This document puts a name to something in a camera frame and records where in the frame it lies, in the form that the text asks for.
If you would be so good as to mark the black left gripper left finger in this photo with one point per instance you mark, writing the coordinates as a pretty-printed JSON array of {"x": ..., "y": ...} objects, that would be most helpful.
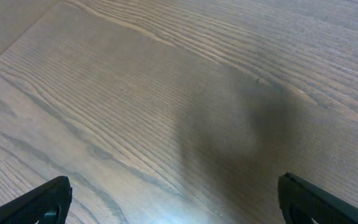
[{"x": 47, "y": 204}]

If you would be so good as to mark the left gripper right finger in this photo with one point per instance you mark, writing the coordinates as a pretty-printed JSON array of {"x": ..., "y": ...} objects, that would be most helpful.
[{"x": 304, "y": 203}]

